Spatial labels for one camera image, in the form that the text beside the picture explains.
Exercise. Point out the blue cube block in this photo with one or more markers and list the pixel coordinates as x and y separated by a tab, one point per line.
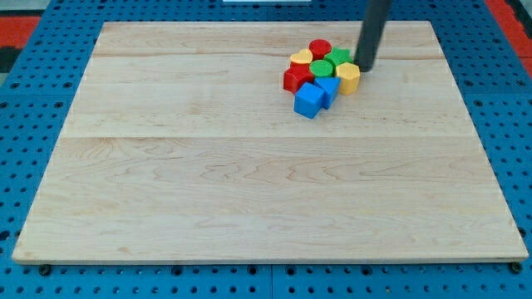
308	100

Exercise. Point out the red hexagon block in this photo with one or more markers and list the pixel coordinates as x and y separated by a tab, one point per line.
295	76

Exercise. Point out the light wooden board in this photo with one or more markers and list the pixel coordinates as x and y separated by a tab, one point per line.
182	147

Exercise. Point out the blue triangle block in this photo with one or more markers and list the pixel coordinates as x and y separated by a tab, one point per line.
330	86

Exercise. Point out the green cylinder block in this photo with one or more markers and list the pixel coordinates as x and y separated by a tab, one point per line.
321	68

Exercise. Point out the yellow heart block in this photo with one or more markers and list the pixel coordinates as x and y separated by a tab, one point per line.
303	57

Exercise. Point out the yellow hexagon block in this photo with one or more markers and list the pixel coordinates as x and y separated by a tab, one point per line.
349	75

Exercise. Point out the red cylinder block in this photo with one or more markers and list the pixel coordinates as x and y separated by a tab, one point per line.
319	48

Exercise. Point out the green star block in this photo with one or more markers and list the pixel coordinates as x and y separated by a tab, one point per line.
338	56

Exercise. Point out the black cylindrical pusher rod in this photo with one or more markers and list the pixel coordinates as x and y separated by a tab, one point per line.
371	33

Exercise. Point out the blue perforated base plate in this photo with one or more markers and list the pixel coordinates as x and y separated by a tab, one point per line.
40	87

